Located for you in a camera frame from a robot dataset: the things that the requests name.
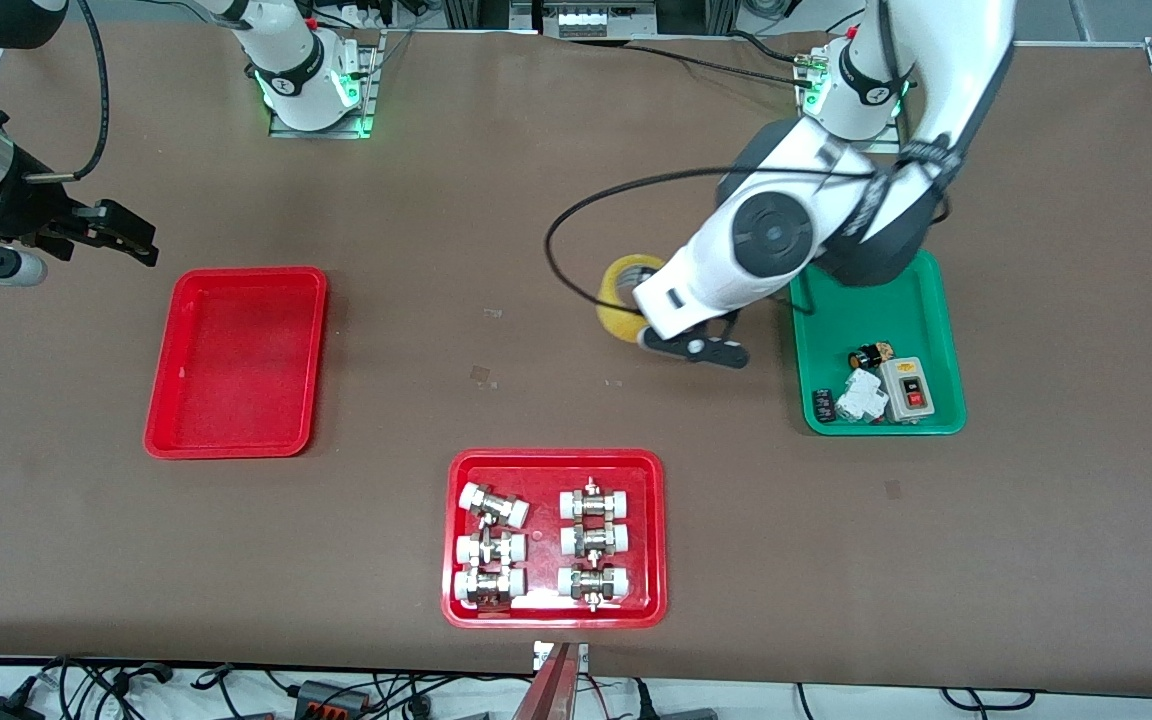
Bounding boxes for white power strip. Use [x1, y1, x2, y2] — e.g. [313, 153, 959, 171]
[540, 0, 659, 40]

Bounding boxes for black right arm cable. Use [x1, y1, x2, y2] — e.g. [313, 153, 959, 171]
[23, 0, 110, 184]

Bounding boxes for short black table cable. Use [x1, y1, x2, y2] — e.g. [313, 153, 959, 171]
[726, 30, 809, 65]

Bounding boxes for grey switch box red buttons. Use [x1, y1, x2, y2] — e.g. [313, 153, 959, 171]
[878, 356, 936, 424]

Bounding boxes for yellow tape roll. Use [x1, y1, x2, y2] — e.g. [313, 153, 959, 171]
[595, 254, 668, 347]

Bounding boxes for black round orange component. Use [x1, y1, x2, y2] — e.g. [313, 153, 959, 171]
[847, 340, 896, 374]

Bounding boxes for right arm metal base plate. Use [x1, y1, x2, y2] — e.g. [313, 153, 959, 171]
[268, 28, 384, 140]

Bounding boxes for red tray holding fittings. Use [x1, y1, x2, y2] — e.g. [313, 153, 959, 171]
[441, 448, 669, 630]

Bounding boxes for green plastic tray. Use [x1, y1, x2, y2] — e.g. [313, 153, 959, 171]
[787, 248, 968, 438]

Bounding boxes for long black table cable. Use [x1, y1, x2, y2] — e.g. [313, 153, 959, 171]
[564, 38, 809, 85]

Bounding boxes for small metal bracket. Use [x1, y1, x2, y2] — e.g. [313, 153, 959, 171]
[532, 640, 590, 672]

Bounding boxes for white circuit breaker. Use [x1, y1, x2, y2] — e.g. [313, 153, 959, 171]
[834, 367, 888, 424]

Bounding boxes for grey connector box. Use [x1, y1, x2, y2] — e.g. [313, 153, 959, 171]
[294, 679, 373, 718]

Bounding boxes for metal fitting with white caps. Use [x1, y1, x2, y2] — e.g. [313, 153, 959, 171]
[452, 566, 528, 610]
[558, 477, 634, 522]
[458, 482, 532, 530]
[556, 563, 633, 612]
[454, 531, 528, 568]
[558, 521, 632, 560]

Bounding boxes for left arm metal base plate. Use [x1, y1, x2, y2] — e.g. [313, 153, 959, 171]
[797, 38, 909, 155]

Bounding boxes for red metal bar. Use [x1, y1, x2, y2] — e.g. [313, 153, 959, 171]
[510, 642, 578, 720]

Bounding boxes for empty red plastic tray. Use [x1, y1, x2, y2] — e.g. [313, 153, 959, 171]
[143, 266, 329, 461]

